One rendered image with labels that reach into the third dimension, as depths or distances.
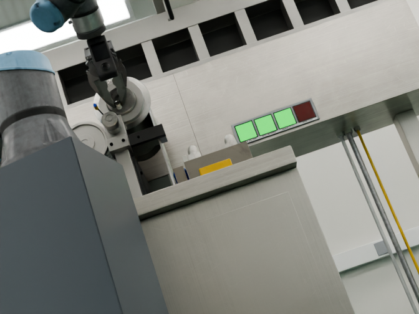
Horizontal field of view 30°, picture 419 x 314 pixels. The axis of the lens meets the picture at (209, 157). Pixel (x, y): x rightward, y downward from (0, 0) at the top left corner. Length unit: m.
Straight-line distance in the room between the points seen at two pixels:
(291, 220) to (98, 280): 0.55
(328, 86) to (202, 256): 0.92
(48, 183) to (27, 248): 0.10
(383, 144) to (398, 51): 2.41
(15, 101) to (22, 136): 0.07
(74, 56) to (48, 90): 1.10
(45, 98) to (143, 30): 1.13
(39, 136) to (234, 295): 0.52
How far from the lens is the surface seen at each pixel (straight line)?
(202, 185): 1.59
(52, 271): 1.21
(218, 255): 1.58
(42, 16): 1.75
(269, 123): 2.29
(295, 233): 1.59
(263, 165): 1.60
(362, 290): 4.55
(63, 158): 1.23
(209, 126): 2.30
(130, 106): 1.98
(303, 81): 2.35
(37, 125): 1.33
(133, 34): 2.46
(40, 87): 1.37
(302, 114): 2.30
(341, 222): 4.62
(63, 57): 2.48
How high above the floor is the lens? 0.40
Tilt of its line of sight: 19 degrees up
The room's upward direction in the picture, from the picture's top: 20 degrees counter-clockwise
